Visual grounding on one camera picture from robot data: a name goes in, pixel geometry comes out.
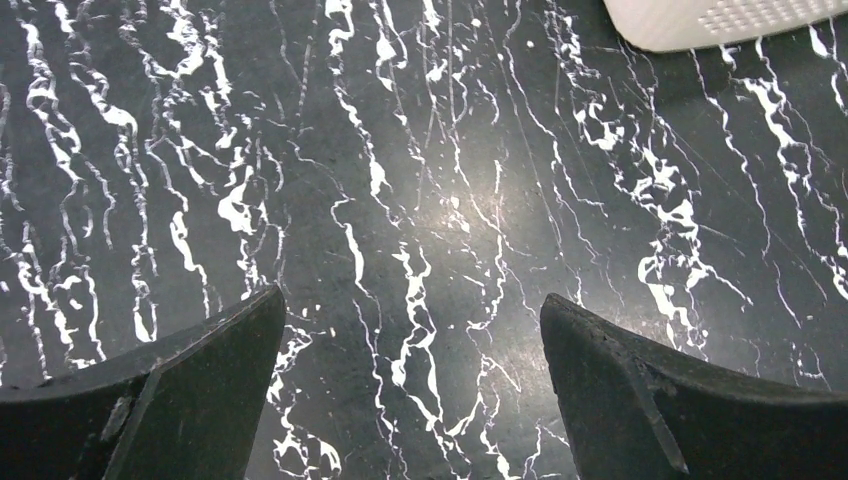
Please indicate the cream perforated plastic basket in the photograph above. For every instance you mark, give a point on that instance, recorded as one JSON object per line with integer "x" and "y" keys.
{"x": 674, "y": 25}

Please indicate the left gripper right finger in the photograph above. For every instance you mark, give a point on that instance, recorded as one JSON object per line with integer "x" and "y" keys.
{"x": 634, "y": 408}

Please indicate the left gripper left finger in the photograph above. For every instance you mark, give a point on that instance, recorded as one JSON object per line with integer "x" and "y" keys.
{"x": 186, "y": 406}

